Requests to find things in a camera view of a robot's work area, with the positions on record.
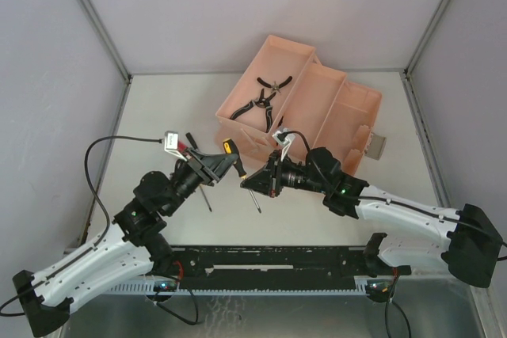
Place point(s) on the red utility knife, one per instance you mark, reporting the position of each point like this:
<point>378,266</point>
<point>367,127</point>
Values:
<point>181,146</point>

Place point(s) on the pink cantilever tray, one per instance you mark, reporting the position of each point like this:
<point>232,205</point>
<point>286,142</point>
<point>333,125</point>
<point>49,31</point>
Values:
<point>308,108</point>
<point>262,94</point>

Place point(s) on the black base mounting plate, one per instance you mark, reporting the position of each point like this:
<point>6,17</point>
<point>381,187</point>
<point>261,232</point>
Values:
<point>230,266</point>

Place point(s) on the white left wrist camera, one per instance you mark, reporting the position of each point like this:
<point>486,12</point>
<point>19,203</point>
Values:
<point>171,138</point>

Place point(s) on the aluminium corner post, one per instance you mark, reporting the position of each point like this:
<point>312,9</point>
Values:
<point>97,24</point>
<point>430,29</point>

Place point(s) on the black claw hammer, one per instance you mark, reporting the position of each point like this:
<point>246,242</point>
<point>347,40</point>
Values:
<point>193,147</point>

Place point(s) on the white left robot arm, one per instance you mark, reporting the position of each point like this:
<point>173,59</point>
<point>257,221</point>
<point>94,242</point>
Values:
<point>131,245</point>

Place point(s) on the pink upper cantilever tray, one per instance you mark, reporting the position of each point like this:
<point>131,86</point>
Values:
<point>262,94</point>

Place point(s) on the black handled pliers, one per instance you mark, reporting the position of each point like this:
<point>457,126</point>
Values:
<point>275,87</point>

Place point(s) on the yellow black screwdriver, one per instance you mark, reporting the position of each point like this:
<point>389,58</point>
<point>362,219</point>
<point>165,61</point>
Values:
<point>206,200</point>
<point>231,148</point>

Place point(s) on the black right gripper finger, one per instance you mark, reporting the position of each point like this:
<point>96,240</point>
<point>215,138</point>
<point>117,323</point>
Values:
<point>262,186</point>
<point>267,171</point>

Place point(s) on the pink translucent tool box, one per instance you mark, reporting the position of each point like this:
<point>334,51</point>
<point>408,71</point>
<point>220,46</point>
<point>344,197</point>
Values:
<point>345,133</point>

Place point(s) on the right aluminium corner post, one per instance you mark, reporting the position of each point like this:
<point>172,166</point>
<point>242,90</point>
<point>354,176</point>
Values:
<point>430,29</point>

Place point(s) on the pink middle cantilever tray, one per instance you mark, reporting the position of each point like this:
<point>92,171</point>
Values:
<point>308,108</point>

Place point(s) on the left aluminium corner post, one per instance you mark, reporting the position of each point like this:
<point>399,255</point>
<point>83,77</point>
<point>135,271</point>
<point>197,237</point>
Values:
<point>97,24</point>

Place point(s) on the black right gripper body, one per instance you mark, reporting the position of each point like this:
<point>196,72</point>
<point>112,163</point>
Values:
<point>273,173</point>

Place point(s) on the grey slotted cable duct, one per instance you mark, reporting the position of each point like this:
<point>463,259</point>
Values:
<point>169,287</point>

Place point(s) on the beige tool box latch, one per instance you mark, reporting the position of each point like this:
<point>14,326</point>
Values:
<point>375,147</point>

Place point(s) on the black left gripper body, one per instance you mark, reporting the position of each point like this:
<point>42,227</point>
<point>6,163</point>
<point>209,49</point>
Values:
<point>203,169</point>

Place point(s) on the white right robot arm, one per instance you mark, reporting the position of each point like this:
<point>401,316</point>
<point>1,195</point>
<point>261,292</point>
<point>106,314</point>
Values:
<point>463,240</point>

